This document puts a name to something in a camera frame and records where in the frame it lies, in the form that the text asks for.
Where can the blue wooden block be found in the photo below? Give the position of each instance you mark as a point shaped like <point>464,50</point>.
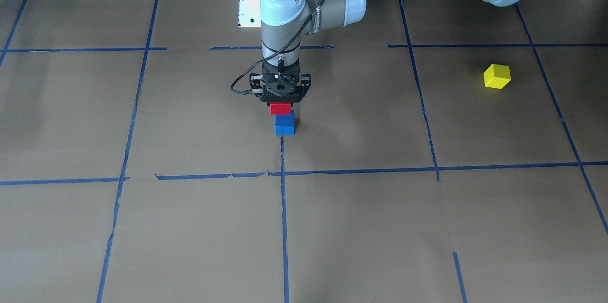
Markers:
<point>285,124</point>

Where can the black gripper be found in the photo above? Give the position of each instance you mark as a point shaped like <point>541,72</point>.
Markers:
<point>306,81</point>

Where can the red wooden block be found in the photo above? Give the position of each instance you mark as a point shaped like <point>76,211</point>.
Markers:
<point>280,108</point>

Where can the yellow wooden block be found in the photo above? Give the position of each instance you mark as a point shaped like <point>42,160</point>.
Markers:
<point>497,76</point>

